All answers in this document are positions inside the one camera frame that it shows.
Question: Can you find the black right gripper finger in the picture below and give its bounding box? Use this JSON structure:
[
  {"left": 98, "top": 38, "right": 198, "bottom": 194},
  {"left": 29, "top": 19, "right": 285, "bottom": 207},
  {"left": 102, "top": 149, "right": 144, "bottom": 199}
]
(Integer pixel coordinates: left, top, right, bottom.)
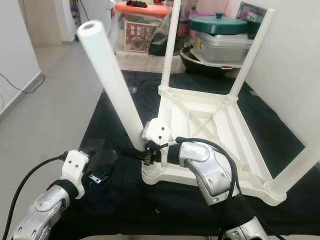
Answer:
[{"left": 122, "top": 149, "right": 150, "bottom": 162}]

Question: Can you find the pink checkered tablecloth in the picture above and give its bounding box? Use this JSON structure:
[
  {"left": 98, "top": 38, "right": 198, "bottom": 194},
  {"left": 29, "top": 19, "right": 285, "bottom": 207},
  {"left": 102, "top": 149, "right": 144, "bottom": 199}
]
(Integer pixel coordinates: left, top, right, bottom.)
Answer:
[{"left": 114, "top": 50, "right": 163, "bottom": 71}]

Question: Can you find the dark green pot lid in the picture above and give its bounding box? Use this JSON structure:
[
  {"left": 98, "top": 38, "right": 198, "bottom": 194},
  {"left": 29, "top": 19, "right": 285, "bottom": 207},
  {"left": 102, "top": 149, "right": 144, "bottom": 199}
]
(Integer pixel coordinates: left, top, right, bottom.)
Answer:
[{"left": 190, "top": 13, "right": 250, "bottom": 36}]

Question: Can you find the clear plastic storage box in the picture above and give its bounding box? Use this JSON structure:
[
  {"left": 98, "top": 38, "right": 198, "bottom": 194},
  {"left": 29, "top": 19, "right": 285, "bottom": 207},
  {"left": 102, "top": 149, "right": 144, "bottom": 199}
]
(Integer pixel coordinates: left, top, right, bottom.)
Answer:
[{"left": 194, "top": 31, "right": 261, "bottom": 65}]

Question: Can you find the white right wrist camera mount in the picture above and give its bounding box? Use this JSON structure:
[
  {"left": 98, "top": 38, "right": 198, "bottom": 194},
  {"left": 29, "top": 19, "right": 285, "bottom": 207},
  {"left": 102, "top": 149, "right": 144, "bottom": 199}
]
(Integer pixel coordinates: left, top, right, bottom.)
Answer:
[{"left": 142, "top": 119, "right": 173, "bottom": 148}]

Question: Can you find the black tablecloth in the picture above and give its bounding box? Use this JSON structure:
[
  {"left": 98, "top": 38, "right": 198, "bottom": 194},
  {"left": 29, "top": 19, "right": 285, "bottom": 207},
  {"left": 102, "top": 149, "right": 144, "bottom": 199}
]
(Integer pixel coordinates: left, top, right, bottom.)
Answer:
[{"left": 52, "top": 70, "right": 320, "bottom": 240}]

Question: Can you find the red printed cardboard box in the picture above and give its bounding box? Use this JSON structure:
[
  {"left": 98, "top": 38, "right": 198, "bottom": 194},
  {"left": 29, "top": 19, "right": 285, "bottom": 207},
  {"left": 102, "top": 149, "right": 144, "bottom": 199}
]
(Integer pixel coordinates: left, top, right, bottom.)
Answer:
[{"left": 122, "top": 20, "right": 158, "bottom": 53}]

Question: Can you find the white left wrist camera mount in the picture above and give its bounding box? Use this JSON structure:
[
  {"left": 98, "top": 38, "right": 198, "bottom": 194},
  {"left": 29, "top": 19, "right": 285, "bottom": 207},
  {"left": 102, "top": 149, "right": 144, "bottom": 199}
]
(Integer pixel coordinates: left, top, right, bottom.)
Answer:
[{"left": 61, "top": 150, "right": 91, "bottom": 198}]

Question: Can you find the black wall cable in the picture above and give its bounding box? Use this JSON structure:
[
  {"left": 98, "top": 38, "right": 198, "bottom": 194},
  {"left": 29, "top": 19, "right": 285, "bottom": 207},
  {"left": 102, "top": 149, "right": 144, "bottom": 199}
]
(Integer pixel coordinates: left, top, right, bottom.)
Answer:
[{"left": 0, "top": 74, "right": 43, "bottom": 95}]

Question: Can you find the black wok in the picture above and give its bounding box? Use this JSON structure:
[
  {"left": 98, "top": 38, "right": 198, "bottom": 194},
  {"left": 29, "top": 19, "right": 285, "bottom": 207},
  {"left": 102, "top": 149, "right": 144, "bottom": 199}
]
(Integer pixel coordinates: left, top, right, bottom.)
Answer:
[{"left": 180, "top": 45, "right": 246, "bottom": 76}]

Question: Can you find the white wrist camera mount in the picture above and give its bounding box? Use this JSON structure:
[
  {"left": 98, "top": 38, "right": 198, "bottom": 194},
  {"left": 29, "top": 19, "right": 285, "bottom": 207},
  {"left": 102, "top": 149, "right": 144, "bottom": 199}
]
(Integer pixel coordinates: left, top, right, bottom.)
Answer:
[
  {"left": 61, "top": 150, "right": 91, "bottom": 198},
  {"left": 142, "top": 119, "right": 173, "bottom": 148}
]

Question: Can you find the white appliance cabinet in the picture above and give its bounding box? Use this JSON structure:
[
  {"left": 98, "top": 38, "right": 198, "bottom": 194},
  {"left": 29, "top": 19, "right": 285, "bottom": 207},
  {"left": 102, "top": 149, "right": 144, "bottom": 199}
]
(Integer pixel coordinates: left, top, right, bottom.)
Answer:
[{"left": 80, "top": 0, "right": 112, "bottom": 33}]

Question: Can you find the black bag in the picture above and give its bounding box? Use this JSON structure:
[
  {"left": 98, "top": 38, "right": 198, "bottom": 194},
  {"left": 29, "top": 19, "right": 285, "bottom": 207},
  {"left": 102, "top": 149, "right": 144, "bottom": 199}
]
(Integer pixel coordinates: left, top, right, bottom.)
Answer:
[{"left": 150, "top": 12, "right": 173, "bottom": 56}]

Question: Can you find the purple printed box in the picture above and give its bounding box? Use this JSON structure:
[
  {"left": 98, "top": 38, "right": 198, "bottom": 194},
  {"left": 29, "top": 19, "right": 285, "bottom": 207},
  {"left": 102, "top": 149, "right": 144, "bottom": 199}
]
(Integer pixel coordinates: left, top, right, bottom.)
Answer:
[{"left": 236, "top": 1, "right": 268, "bottom": 25}]

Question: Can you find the white plastic children table top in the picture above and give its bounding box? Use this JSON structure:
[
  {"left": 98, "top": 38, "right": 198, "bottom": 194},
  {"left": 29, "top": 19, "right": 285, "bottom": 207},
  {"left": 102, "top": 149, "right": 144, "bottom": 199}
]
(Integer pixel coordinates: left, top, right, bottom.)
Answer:
[{"left": 141, "top": 85, "right": 306, "bottom": 207}]

